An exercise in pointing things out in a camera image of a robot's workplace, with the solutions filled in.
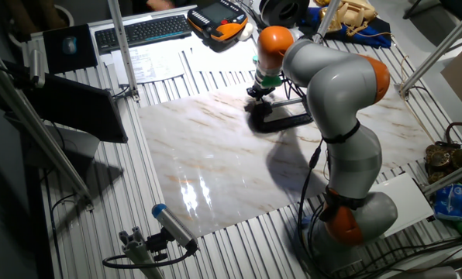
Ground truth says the blank white paper sheet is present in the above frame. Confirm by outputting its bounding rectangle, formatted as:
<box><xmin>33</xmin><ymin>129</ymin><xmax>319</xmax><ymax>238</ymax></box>
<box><xmin>184</xmin><ymin>36</ymin><xmax>258</xmax><ymax>74</ymax></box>

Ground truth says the black mouse pad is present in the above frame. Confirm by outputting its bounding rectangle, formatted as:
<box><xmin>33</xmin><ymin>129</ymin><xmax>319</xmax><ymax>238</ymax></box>
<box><xmin>42</xmin><ymin>23</ymin><xmax>99</xmax><ymax>74</ymax></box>

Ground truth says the blue grey computer mouse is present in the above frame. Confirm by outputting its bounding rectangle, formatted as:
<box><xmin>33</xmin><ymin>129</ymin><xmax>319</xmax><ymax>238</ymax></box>
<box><xmin>62</xmin><ymin>36</ymin><xmax>78</xmax><ymax>55</ymax></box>

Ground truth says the aluminium frame post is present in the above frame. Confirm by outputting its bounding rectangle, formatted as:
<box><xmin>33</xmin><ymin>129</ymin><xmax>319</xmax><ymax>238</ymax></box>
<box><xmin>312</xmin><ymin>0</ymin><xmax>343</xmax><ymax>43</ymax></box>
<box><xmin>0</xmin><ymin>53</ymin><xmax>95</xmax><ymax>212</ymax></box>
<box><xmin>422</xmin><ymin>158</ymin><xmax>462</xmax><ymax>196</ymax></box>
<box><xmin>106</xmin><ymin>0</ymin><xmax>141</xmax><ymax>102</ymax></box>
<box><xmin>399</xmin><ymin>2</ymin><xmax>462</xmax><ymax>98</ymax></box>

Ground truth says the black filament spool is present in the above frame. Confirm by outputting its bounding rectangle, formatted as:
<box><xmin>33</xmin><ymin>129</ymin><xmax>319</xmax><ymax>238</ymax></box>
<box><xmin>258</xmin><ymin>0</ymin><xmax>311</xmax><ymax>29</ymax></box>

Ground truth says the silver box camera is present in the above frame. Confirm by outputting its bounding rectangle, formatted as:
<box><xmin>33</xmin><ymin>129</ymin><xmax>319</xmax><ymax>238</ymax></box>
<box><xmin>28</xmin><ymin>48</ymin><xmax>47</xmax><ymax>89</ymax></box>

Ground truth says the black computer keyboard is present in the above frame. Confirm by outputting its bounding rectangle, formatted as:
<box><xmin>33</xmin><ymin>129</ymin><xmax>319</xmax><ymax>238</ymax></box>
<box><xmin>94</xmin><ymin>14</ymin><xmax>193</xmax><ymax>54</ymax></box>

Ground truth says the ornate brass antique object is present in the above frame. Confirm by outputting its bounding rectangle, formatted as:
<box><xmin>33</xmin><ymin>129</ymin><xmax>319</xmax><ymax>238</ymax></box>
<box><xmin>424</xmin><ymin>120</ymin><xmax>462</xmax><ymax>186</ymax></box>

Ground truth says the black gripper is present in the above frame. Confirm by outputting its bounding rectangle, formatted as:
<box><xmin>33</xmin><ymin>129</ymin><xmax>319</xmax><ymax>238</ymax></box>
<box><xmin>246</xmin><ymin>83</ymin><xmax>276</xmax><ymax>107</ymax></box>

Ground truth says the black metal C-clamp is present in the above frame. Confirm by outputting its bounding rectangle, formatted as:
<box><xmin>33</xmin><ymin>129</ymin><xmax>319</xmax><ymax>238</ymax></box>
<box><xmin>246</xmin><ymin>96</ymin><xmax>314</xmax><ymax>134</ymax></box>

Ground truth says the orange black teach pendant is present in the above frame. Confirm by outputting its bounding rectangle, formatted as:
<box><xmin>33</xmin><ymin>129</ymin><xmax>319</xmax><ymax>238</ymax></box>
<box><xmin>186</xmin><ymin>0</ymin><xmax>250</xmax><ymax>43</ymax></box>

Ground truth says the silver camera with blue end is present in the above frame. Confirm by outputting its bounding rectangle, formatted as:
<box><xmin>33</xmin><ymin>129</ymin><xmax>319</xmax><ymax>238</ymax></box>
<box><xmin>151</xmin><ymin>203</ymin><xmax>199</xmax><ymax>253</ymax></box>

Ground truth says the black floor cable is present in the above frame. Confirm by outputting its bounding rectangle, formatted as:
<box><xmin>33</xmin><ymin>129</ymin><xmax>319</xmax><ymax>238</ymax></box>
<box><xmin>346</xmin><ymin>236</ymin><xmax>462</xmax><ymax>279</ymax></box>

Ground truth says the grey monitor stand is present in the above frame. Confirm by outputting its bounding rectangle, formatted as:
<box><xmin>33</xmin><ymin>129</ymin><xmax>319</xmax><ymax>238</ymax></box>
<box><xmin>25</xmin><ymin>123</ymin><xmax>101</xmax><ymax>170</ymax></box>

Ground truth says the printed paper sheet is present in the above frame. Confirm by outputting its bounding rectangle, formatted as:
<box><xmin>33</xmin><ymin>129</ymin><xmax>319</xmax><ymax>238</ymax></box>
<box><xmin>110</xmin><ymin>45</ymin><xmax>186</xmax><ymax>85</ymax></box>

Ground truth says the white marble pattern board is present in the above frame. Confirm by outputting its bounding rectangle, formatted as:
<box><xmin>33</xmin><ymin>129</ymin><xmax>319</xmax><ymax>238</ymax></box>
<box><xmin>136</xmin><ymin>79</ymin><xmax>436</xmax><ymax>238</ymax></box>

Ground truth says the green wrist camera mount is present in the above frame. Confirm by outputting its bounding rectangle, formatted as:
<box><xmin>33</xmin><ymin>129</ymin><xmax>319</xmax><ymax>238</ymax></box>
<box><xmin>252</xmin><ymin>55</ymin><xmax>284</xmax><ymax>88</ymax></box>

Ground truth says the white flat panel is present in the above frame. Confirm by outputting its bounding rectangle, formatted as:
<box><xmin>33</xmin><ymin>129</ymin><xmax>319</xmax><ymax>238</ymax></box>
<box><xmin>364</xmin><ymin>172</ymin><xmax>436</xmax><ymax>238</ymax></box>

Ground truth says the black flat monitor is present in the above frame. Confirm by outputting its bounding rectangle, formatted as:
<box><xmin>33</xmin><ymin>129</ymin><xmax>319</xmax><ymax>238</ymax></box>
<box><xmin>21</xmin><ymin>73</ymin><xmax>129</xmax><ymax>144</ymax></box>

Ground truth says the bare person hand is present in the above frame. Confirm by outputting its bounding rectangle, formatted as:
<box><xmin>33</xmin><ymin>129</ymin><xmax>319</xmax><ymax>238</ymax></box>
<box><xmin>145</xmin><ymin>0</ymin><xmax>177</xmax><ymax>12</ymax></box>

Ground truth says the blue cloth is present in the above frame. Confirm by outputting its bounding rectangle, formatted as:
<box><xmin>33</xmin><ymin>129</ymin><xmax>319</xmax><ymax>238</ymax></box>
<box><xmin>298</xmin><ymin>6</ymin><xmax>393</xmax><ymax>50</ymax></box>

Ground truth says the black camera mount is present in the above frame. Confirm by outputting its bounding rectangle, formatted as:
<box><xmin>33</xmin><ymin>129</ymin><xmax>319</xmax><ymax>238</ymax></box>
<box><xmin>145</xmin><ymin>228</ymin><xmax>174</xmax><ymax>263</ymax></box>

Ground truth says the blue plastic package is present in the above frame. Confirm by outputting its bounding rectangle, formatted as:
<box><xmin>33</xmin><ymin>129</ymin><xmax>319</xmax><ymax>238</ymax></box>
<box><xmin>433</xmin><ymin>183</ymin><xmax>462</xmax><ymax>222</ymax></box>

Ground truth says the short aluminium profile stub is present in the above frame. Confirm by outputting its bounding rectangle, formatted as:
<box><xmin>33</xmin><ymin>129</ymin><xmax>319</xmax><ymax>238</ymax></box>
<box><xmin>118</xmin><ymin>226</ymin><xmax>166</xmax><ymax>279</ymax></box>

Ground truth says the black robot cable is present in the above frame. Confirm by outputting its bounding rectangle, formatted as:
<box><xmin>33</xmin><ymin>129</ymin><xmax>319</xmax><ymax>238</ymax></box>
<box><xmin>295</xmin><ymin>137</ymin><xmax>327</xmax><ymax>272</ymax></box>

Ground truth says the black cable strap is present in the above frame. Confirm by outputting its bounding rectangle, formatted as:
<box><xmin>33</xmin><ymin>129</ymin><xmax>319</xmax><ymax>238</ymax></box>
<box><xmin>321</xmin><ymin>119</ymin><xmax>362</xmax><ymax>145</ymax></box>
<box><xmin>319</xmin><ymin>185</ymin><xmax>367</xmax><ymax>222</ymax></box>

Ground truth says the black camera cable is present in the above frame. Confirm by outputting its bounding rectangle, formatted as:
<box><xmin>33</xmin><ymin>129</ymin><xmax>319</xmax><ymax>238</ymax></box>
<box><xmin>102</xmin><ymin>247</ymin><xmax>197</xmax><ymax>270</ymax></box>

